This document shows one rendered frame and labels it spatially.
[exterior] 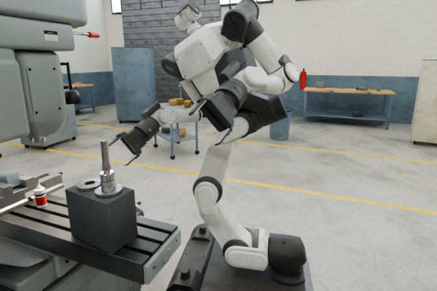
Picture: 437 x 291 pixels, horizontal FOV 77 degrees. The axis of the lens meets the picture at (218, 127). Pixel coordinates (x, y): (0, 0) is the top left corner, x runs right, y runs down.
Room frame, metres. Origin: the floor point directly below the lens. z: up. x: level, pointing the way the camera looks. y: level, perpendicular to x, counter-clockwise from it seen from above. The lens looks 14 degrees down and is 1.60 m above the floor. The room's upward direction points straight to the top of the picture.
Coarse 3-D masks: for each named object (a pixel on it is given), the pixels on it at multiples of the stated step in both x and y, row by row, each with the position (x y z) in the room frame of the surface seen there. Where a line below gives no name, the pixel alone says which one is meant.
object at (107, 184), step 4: (112, 176) 0.86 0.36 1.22; (100, 180) 0.85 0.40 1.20; (104, 180) 0.85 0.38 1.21; (108, 180) 0.85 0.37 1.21; (112, 180) 0.86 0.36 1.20; (104, 184) 0.85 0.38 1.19; (108, 184) 0.85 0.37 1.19; (112, 184) 0.86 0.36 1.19; (104, 188) 0.85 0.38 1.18; (108, 188) 0.85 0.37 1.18; (112, 188) 0.85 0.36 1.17
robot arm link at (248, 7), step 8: (248, 0) 1.13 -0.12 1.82; (240, 8) 1.05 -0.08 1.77; (248, 8) 1.08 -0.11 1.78; (256, 8) 1.13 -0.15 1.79; (248, 16) 1.06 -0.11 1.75; (256, 16) 1.14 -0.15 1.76; (256, 24) 1.07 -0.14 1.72; (248, 32) 1.06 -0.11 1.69; (256, 32) 1.06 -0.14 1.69; (248, 40) 1.08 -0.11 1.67
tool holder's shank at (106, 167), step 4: (100, 140) 0.87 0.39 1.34; (104, 140) 0.87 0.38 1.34; (100, 144) 0.86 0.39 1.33; (104, 144) 0.86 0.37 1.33; (104, 148) 0.86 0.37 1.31; (108, 148) 0.87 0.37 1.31; (104, 152) 0.86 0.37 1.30; (108, 152) 0.87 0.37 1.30; (104, 156) 0.86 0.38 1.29; (108, 156) 0.87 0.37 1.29; (104, 160) 0.86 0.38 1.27; (108, 160) 0.86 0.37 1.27; (104, 164) 0.86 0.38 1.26; (108, 164) 0.86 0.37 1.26; (104, 168) 0.85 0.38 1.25; (108, 168) 0.86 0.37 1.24; (104, 172) 0.86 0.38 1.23; (108, 172) 0.86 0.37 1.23
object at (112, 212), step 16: (80, 192) 0.87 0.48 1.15; (96, 192) 0.84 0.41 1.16; (112, 192) 0.84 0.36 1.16; (128, 192) 0.87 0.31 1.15; (80, 208) 0.86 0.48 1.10; (96, 208) 0.81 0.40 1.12; (112, 208) 0.80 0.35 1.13; (128, 208) 0.86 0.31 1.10; (80, 224) 0.86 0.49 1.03; (96, 224) 0.82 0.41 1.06; (112, 224) 0.80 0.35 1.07; (128, 224) 0.86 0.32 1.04; (96, 240) 0.82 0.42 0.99; (112, 240) 0.79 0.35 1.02; (128, 240) 0.85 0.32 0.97
